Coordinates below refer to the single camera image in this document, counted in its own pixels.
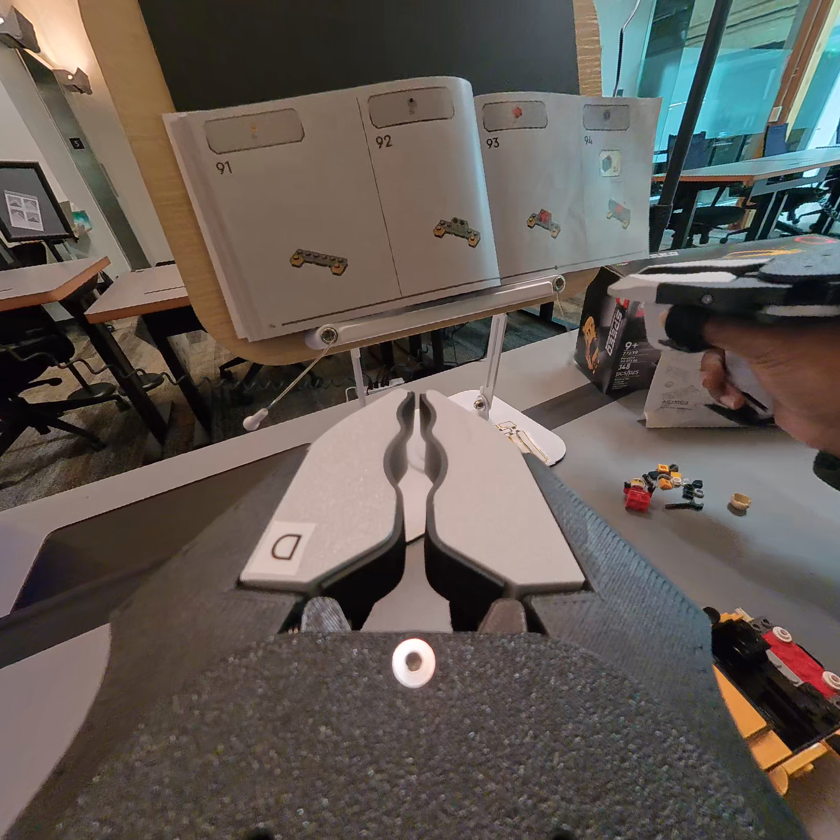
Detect white book stand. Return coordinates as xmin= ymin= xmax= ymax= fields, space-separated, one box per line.
xmin=243 ymin=274 xmax=568 ymax=468

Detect lego set box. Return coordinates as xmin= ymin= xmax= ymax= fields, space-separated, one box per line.
xmin=574 ymin=235 xmax=840 ymax=395

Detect black office chair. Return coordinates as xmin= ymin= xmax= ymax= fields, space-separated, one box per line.
xmin=0 ymin=322 xmax=132 ymax=460

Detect yellow lego car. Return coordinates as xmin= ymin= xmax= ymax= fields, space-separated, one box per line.
xmin=702 ymin=607 xmax=840 ymax=795

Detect large black panel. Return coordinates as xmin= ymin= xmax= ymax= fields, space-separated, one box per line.
xmin=77 ymin=0 xmax=605 ymax=367

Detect person's right hand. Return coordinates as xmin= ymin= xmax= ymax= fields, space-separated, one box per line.
xmin=699 ymin=320 xmax=840 ymax=455

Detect long grey office desk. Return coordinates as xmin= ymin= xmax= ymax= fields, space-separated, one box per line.
xmin=650 ymin=147 xmax=840 ymax=245

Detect light wooden desk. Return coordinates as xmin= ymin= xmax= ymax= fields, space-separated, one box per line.
xmin=0 ymin=256 xmax=172 ymax=447
xmin=85 ymin=262 xmax=214 ymax=434

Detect white numbered paper bag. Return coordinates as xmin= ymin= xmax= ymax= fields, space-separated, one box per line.
xmin=643 ymin=344 xmax=782 ymax=429

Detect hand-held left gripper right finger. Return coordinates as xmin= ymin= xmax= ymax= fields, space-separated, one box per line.
xmin=419 ymin=389 xmax=588 ymax=596

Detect black framed sign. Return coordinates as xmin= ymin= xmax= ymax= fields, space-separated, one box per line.
xmin=0 ymin=161 xmax=77 ymax=245

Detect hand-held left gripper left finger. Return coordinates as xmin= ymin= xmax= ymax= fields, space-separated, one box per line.
xmin=238 ymin=387 xmax=417 ymax=593

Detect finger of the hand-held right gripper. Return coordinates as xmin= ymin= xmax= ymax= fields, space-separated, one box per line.
xmin=640 ymin=259 xmax=766 ymax=277
xmin=607 ymin=274 xmax=788 ymax=307

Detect black metal pole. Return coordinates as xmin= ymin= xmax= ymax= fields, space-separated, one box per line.
xmin=656 ymin=0 xmax=733 ymax=253

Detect lego instruction booklet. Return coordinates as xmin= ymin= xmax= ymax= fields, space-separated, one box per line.
xmin=163 ymin=77 xmax=662 ymax=342

